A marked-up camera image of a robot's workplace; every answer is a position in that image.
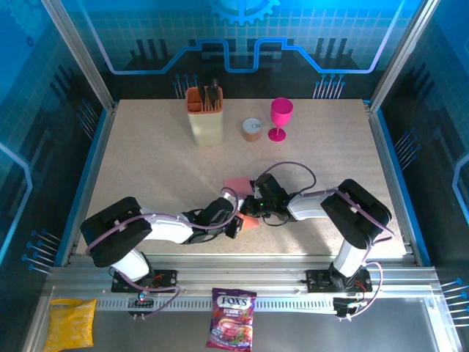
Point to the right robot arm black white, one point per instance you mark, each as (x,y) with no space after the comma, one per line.
(359,216)

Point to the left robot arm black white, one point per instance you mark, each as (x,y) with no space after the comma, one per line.
(113,231)

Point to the small can white lid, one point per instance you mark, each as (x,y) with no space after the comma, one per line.
(252,130)

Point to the cream utensil holder orange insert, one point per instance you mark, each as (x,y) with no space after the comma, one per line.
(209,128)

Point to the pink plastic goblet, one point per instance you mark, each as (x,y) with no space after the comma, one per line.
(281,113)

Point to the purple Fox's candy bag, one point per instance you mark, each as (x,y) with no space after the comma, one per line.
(231,322)

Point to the steel shelf plate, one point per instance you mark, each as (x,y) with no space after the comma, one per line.
(311,330)

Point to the yellow snack bag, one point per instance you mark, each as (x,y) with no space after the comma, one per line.
(71,326)

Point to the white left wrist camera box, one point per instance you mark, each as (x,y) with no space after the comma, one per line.
(229,195)

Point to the aluminium mounting rail beam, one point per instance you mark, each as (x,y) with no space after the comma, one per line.
(238,273)

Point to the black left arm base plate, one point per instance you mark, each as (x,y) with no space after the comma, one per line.
(165,280)

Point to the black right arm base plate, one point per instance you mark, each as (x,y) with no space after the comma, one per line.
(317,280)

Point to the aluminium table side rail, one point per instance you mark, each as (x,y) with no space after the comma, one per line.
(89,183)
(393,183)

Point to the aluminium frame post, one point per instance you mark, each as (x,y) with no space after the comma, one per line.
(399,58)
(83,58)

